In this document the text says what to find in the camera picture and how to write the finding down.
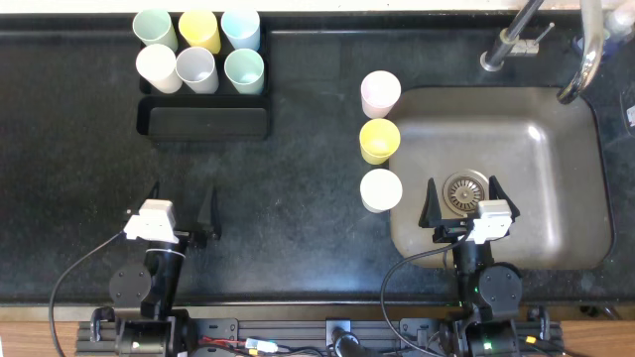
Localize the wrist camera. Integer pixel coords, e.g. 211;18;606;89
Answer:
122;198;181;245
467;199;514;246

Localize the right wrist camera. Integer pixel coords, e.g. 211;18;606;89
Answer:
467;199;514;246

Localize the black tray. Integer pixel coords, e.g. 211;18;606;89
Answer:
135;23;273;142

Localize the white cup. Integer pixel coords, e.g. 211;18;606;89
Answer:
134;43;184;95
358;168;404;215

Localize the mounting rail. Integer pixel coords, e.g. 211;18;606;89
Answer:
75;316;568;357

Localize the grey cup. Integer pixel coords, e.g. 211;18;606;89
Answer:
175;46;220;95

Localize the green cup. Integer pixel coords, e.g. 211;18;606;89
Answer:
223;48;266;96
131;8;180;52

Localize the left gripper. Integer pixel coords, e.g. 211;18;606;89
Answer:
146;180;223;250

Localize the yellow cup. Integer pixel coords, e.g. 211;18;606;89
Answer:
178;9;223;56
358;117;402;167

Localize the blue cup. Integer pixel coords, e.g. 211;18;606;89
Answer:
219;8;262;53

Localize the steel sink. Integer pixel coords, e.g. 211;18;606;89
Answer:
387;85;615;272

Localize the black cable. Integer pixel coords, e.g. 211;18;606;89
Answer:
48;230;128;357
379;226;473;357

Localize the pink cup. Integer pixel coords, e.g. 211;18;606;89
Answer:
359;69;403;120

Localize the steel tap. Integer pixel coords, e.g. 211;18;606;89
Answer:
478;0;607;106

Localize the blue soap bottle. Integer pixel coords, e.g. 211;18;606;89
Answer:
571;0;635;59

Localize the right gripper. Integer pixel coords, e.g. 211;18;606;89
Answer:
418;174;522;245

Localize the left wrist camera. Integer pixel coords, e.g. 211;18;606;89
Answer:
122;198;181;245

